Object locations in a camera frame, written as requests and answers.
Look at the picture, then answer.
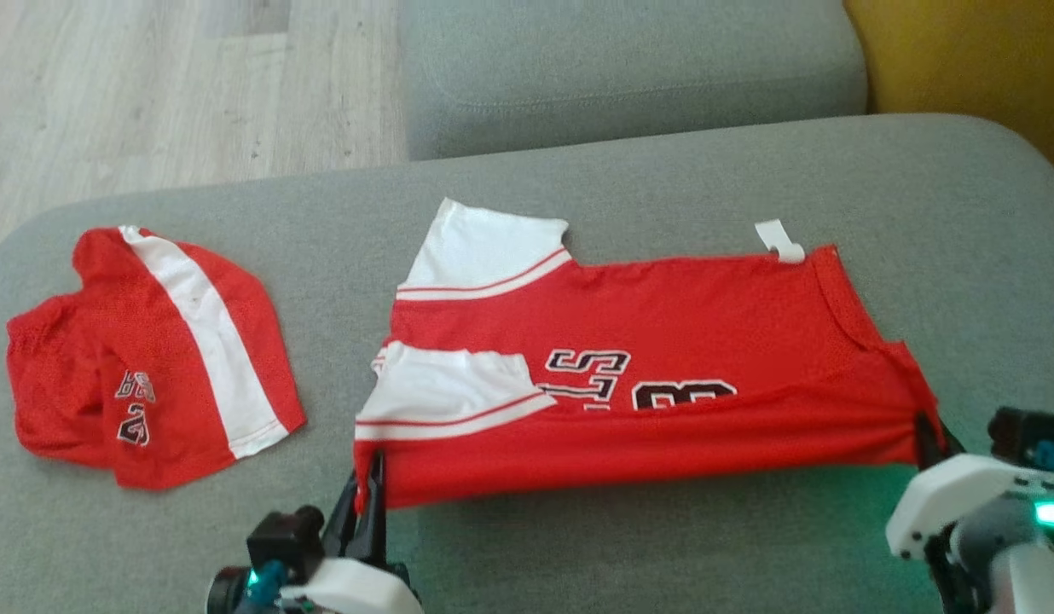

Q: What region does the red shorts white stripe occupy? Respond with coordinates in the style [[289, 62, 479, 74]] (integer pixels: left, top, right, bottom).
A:
[[5, 225, 308, 491]]

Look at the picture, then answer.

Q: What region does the grey sofa back cushion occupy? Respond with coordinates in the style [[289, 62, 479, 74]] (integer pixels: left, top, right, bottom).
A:
[[399, 0, 869, 161]]

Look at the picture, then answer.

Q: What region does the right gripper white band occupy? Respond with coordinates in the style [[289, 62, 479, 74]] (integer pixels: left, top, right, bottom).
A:
[[885, 413, 1054, 561]]

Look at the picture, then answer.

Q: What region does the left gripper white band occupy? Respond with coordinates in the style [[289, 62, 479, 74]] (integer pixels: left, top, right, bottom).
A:
[[280, 450, 424, 614]]

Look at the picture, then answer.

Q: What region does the red white jersey shirt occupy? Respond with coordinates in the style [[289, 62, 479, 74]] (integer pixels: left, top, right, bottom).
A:
[[354, 198, 950, 513]]

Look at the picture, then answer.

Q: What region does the left black cable teal plug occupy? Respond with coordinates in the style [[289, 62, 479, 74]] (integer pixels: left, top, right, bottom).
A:
[[235, 559, 287, 614]]

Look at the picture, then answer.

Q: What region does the grey sofa seat cushion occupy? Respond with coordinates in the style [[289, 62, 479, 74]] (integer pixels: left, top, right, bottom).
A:
[[0, 113, 1054, 614]]

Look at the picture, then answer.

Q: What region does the yellow cushion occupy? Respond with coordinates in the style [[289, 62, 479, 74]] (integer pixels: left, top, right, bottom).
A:
[[844, 0, 1054, 176]]

